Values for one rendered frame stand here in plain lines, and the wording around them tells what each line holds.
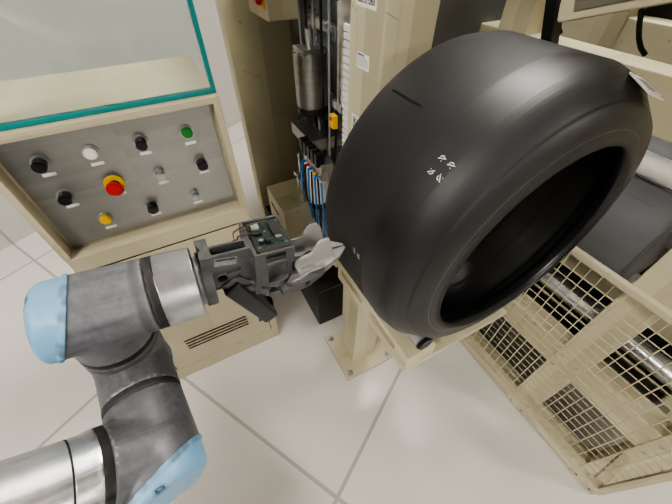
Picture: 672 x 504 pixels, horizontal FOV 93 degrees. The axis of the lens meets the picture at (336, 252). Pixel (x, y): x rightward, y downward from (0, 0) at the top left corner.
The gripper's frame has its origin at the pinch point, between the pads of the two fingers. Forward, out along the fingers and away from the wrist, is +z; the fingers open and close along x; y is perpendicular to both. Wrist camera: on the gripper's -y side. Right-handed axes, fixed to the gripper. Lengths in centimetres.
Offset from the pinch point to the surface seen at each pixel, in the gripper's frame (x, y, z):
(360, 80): 34.9, 14.1, 23.0
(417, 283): -10.7, 0.3, 8.0
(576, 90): -8.4, 25.5, 25.3
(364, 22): 34.5, 24.8, 21.7
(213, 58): 322, -51, 46
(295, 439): 10, -124, 0
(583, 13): 16, 31, 61
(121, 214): 65, -30, -36
